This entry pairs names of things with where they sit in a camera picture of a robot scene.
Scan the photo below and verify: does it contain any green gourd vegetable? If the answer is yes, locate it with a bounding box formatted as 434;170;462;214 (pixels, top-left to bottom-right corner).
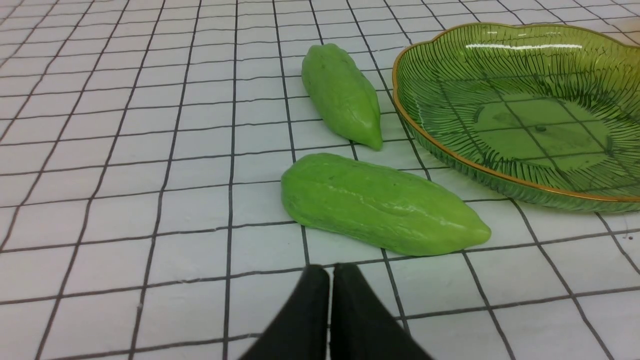
280;153;492;256
301;43;383;151

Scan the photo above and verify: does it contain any green glass plate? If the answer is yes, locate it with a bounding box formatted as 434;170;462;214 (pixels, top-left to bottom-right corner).
391;22;640;213

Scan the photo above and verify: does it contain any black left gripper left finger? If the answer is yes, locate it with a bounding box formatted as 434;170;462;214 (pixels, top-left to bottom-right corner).
241;264;330;360

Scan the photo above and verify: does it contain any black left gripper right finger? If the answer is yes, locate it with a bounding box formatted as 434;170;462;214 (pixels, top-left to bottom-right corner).
330;263;431;360

